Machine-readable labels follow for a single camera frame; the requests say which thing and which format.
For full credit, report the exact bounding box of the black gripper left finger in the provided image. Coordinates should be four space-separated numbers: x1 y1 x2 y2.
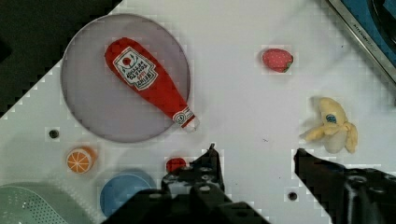
161 143 225 198

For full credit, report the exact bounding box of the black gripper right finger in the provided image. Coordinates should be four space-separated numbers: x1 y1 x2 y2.
293 148 396 224

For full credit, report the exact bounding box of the red plush ketchup bottle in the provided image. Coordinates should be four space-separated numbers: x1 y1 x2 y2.
105 37 199 133

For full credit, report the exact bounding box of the grey round plate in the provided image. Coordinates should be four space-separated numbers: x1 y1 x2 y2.
61 14 191 143

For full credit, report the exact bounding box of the small red tomato toy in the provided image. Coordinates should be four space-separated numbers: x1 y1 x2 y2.
165 158 186 173

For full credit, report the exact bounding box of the yellow plush banana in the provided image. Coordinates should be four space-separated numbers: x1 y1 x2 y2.
302 97 358 154

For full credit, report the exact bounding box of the blue bowl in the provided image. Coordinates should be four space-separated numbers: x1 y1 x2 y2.
99 169 156 217

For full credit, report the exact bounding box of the orange slice toy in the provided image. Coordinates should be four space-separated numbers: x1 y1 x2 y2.
66 147 97 175

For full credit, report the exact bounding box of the red plush strawberry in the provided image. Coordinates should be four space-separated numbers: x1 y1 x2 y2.
262 49 294 73

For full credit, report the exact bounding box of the silver toaster oven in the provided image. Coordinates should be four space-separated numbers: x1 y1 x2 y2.
324 0 396 84

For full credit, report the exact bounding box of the green perforated colander basket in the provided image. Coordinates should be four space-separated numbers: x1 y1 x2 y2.
0 182 103 224

